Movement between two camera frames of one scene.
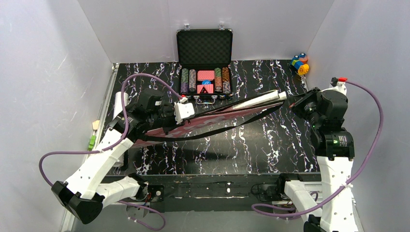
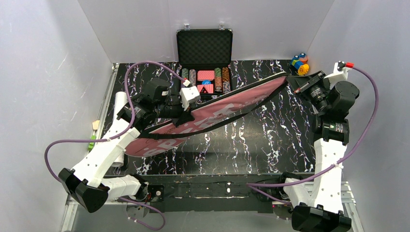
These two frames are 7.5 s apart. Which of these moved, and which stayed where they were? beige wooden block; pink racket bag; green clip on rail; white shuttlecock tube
Moved: pink racket bag
Stayed: beige wooden block; green clip on rail; white shuttlecock tube
